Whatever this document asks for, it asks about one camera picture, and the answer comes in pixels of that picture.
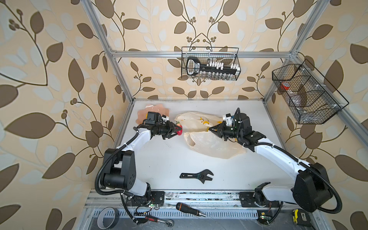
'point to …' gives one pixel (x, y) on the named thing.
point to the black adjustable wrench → (202, 176)
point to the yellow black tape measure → (302, 217)
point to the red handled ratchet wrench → (168, 223)
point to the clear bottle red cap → (297, 99)
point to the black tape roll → (108, 218)
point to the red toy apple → (180, 132)
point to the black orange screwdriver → (187, 209)
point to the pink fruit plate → (158, 108)
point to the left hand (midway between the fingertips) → (178, 128)
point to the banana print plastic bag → (197, 125)
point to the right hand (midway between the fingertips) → (208, 128)
